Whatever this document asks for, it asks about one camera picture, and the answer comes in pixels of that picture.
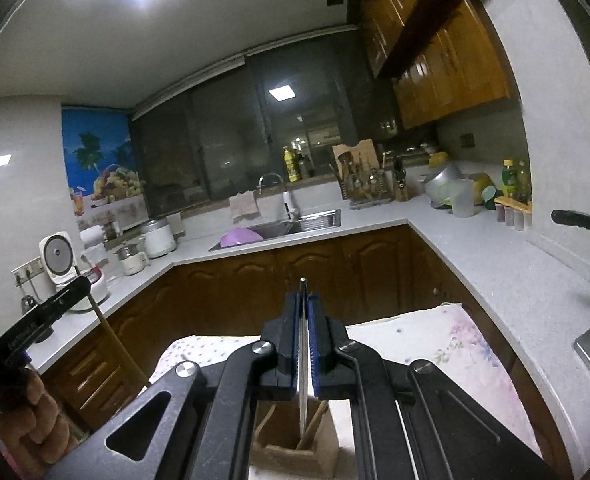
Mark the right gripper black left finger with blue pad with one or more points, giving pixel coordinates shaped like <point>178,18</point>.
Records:
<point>196,422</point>

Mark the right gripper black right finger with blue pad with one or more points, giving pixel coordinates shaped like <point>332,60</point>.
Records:
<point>411,421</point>

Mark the wooden chopstick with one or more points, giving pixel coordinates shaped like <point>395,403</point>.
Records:
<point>122,355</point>
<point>311,428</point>

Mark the steel chopstick dark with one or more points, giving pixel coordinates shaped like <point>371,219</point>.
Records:
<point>303,358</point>

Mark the dish rack with utensils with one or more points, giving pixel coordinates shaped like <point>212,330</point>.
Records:
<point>363,181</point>

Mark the kitchen faucet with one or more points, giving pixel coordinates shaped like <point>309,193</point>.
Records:
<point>270,180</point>

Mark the person's left hand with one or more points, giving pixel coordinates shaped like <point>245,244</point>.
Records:
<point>36,436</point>

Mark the wooden utensil holder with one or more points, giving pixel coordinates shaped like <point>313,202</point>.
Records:
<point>276,435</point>

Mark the floral white tablecloth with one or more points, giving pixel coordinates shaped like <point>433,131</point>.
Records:
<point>445,335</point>

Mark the white rice cooker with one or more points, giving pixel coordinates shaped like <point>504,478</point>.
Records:
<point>59,260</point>

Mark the small white steel pot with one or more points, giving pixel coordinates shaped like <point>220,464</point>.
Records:
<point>132,258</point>

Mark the white round cooker pot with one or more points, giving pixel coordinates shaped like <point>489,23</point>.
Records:
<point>157,238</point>

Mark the tropical fruit poster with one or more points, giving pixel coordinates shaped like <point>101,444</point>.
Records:
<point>103,179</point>

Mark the purple basin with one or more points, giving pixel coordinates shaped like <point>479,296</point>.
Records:
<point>240,236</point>

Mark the grey dish towel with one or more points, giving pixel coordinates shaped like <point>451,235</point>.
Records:
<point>243,206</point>

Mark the steel mixing bowl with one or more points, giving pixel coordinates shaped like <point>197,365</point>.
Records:
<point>436,183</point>

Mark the green soda bottle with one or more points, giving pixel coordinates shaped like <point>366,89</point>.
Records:
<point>509,178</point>

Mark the yellow bottle on windowsill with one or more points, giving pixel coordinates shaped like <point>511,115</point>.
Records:
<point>291,165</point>

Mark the upper wooden cabinets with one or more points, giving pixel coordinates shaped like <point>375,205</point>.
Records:
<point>440,56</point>

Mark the black wok with handle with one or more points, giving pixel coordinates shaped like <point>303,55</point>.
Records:
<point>571,218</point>

